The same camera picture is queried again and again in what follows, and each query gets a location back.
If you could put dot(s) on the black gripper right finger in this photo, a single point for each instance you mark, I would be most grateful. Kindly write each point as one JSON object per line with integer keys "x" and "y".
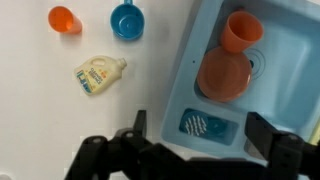
{"x": 280, "y": 150}

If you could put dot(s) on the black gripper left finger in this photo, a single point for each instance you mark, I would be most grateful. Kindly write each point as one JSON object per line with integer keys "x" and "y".
{"x": 133, "y": 153}

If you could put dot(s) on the orange toy plate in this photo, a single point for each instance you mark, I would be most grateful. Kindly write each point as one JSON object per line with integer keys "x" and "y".
{"x": 224, "y": 75}

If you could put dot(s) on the blue toy sink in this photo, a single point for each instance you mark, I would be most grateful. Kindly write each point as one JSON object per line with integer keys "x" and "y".
{"x": 286, "y": 83}

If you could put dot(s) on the small orange cup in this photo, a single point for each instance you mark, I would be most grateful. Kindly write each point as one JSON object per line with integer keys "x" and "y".
{"x": 64, "y": 20}

